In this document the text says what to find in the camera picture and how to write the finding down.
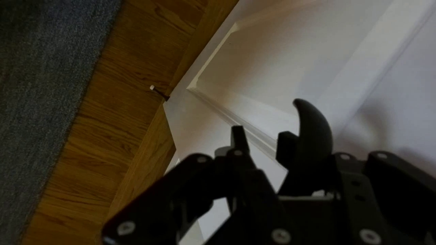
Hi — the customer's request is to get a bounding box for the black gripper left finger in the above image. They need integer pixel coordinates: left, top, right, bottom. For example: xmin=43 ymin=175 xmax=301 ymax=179
xmin=99 ymin=125 xmax=291 ymax=245

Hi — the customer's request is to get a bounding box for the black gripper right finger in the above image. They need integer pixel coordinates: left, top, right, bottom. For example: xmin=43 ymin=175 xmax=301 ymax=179
xmin=335 ymin=150 xmax=436 ymax=245

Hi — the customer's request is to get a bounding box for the white panel door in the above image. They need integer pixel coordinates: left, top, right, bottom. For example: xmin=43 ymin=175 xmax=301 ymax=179
xmin=162 ymin=0 xmax=436 ymax=245

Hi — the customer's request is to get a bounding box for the small metal door stop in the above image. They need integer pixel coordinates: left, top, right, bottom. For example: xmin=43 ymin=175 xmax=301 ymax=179
xmin=148 ymin=84 xmax=172 ymax=103

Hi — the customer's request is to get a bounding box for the grey blue rug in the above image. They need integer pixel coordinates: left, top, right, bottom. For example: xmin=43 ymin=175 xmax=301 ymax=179
xmin=0 ymin=0 xmax=124 ymax=245

